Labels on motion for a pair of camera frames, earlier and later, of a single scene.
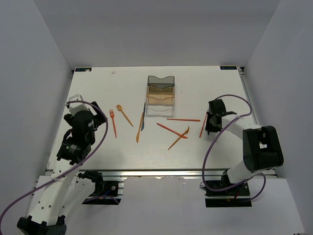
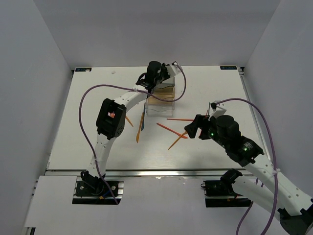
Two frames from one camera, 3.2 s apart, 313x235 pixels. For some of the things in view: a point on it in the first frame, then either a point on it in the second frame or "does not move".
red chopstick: (184, 120) does not move
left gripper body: (98, 119) -> (163, 75)
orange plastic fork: (186, 131) does not move
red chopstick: (203, 124) does not move
